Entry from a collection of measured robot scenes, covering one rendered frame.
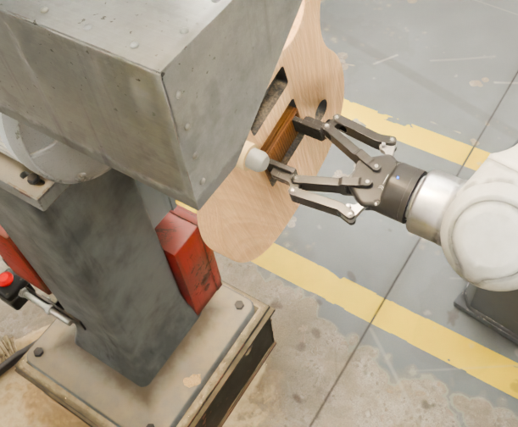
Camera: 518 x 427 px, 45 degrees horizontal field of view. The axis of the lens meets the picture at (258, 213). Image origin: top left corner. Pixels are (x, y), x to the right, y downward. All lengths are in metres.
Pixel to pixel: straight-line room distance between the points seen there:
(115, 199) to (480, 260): 0.75
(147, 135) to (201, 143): 0.04
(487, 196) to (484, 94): 2.02
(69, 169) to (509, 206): 0.51
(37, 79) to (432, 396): 1.58
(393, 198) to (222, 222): 0.23
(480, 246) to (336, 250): 1.52
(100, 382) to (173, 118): 1.30
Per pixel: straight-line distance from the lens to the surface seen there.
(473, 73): 2.69
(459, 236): 0.60
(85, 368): 1.70
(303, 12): 0.84
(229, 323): 1.66
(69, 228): 1.12
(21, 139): 0.76
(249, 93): 0.49
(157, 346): 1.59
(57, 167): 0.80
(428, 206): 0.80
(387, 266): 2.07
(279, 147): 0.90
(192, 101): 0.43
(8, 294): 1.64
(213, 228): 0.86
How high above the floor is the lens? 1.78
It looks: 54 degrees down
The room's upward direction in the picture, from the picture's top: 9 degrees counter-clockwise
